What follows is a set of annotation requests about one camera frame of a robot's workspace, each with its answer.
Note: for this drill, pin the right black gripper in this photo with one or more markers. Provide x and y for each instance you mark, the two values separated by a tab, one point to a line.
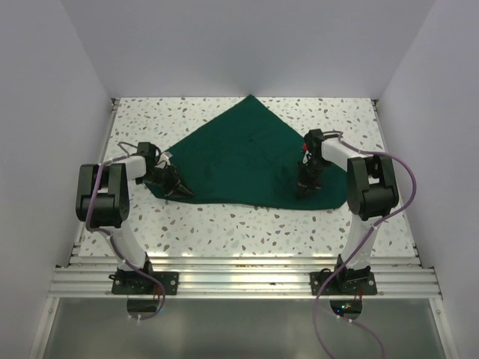
304	181

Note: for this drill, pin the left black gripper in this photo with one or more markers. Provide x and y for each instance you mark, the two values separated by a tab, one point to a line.
175	182

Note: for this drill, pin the green surgical drape cloth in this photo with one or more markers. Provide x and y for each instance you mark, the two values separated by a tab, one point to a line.
248	155

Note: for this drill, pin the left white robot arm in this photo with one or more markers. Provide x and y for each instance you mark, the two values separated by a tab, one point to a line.
102	201

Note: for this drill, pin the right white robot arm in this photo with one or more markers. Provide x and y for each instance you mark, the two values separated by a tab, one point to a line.
371	194

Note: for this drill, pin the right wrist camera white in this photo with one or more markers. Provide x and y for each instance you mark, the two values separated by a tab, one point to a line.
306	154

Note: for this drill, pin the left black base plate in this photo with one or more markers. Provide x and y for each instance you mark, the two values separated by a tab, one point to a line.
131	283

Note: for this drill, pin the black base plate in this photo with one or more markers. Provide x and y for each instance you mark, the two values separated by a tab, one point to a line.
349	282
131	283

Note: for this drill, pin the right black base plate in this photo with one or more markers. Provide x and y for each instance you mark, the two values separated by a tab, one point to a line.
349	282

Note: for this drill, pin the aluminium frame rail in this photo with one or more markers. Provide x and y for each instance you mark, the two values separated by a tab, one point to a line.
245	277

